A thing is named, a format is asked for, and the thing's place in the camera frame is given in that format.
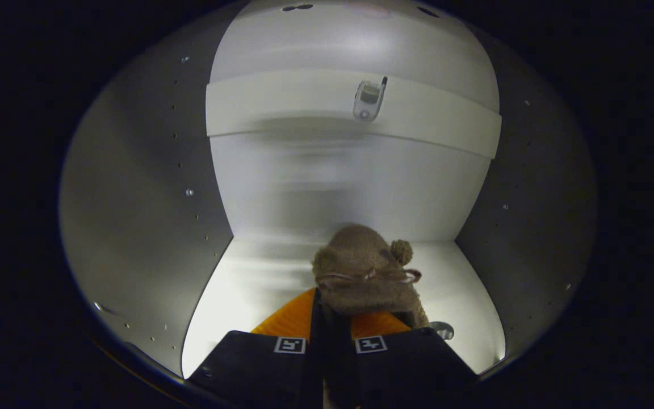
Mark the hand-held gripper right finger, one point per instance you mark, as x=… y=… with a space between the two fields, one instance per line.
x=406 y=363

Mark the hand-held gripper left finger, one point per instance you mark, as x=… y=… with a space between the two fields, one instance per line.
x=264 y=369

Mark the brown fluffy shoe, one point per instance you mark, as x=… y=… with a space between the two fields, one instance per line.
x=361 y=267

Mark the grey shoe cabinet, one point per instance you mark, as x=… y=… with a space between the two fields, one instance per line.
x=134 y=199

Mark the grey cabinet shelf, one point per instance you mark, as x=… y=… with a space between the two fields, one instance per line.
x=281 y=105

